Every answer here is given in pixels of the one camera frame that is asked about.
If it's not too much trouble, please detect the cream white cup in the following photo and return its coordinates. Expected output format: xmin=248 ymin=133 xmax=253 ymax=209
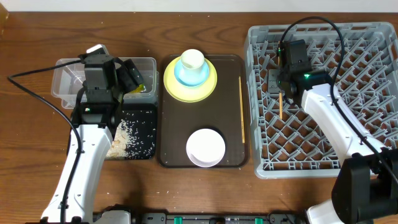
xmin=180 ymin=49 xmax=205 ymax=77

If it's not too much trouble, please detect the green orange snack wrapper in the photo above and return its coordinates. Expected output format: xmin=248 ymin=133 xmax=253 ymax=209
xmin=130 ymin=84 xmax=146 ymax=94

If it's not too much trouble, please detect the black plastic tray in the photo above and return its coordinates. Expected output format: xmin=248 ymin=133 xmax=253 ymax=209
xmin=72 ymin=103 xmax=157 ymax=160

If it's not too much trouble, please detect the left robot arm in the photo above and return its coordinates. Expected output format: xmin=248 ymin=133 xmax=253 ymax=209
xmin=40 ymin=54 xmax=143 ymax=223

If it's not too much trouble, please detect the dark brown serving tray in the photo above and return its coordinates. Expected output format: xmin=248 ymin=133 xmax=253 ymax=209
xmin=156 ymin=55 xmax=250 ymax=168

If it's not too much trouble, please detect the white bowl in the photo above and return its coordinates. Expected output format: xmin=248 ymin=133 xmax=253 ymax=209
xmin=185 ymin=128 xmax=226 ymax=168

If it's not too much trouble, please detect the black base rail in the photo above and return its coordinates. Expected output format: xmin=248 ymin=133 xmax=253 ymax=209
xmin=94 ymin=210 xmax=307 ymax=224

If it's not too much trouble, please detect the wooden chopstick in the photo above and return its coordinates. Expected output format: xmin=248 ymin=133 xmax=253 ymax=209
xmin=277 ymin=42 xmax=283 ymax=119
xmin=238 ymin=76 xmax=246 ymax=144

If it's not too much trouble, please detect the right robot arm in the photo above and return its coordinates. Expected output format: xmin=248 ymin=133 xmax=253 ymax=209
xmin=268 ymin=40 xmax=397 ymax=223

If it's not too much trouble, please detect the rice pile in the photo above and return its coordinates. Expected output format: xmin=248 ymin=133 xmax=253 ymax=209
xmin=105 ymin=110 xmax=157 ymax=160

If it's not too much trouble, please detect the light blue bowl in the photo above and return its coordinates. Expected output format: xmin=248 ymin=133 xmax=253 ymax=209
xmin=174 ymin=59 xmax=210 ymax=87

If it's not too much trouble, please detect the clear plastic bin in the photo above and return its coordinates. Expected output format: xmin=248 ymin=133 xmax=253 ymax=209
xmin=51 ymin=57 xmax=159 ymax=109

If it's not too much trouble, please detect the yellow plate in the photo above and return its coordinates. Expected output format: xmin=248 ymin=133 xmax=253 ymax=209
xmin=163 ymin=56 xmax=217 ymax=103

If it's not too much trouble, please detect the grey plastic dishwasher rack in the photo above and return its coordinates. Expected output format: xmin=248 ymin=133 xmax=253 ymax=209
xmin=244 ymin=22 xmax=397 ymax=179

